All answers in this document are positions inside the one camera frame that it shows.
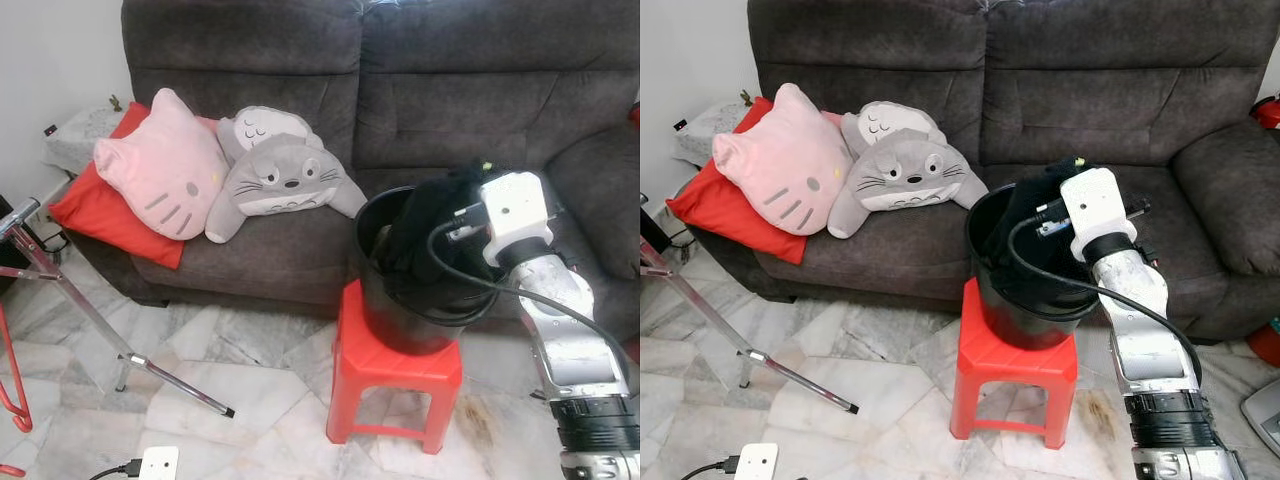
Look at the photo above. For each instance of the black shirt with yellow logo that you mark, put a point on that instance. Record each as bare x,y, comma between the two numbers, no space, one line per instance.
1030,215
425,225

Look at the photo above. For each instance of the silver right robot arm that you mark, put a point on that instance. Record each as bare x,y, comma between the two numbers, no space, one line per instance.
1150,330
570,330

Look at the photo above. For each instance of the red plastic hanger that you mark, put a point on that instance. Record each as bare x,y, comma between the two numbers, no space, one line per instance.
13,385

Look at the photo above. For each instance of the red cushion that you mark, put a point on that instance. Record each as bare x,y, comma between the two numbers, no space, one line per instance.
100,215
720,210

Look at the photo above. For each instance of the side table with white cloth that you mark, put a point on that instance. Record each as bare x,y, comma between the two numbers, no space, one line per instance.
710,135
85,140

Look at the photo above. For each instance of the silver metal clothes rack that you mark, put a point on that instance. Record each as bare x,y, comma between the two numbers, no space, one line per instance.
132,358
750,356

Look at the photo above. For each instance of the pink cat pillow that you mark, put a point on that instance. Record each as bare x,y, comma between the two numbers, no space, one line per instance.
160,165
780,160

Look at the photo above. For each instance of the dark grey sofa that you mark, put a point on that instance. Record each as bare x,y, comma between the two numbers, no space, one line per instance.
450,100
1080,100

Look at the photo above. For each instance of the black bucket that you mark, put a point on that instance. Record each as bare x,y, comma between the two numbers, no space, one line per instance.
1020,315
410,320

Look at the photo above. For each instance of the grey Totoro plush open eyes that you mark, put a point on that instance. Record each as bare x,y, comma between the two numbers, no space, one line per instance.
905,175
285,180

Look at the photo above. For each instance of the grey Totoro plush closed eyes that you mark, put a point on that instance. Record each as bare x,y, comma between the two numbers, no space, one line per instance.
265,125
890,120

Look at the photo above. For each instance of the red plastic stool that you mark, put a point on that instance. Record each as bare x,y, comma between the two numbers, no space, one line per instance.
390,365
1010,360

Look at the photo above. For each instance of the red round object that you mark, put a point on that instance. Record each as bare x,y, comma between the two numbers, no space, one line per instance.
1267,112

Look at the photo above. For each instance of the white floor scale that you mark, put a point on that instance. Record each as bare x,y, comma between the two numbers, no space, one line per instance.
1262,420

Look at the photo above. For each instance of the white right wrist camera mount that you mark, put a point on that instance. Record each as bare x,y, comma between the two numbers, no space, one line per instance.
1095,205
515,210

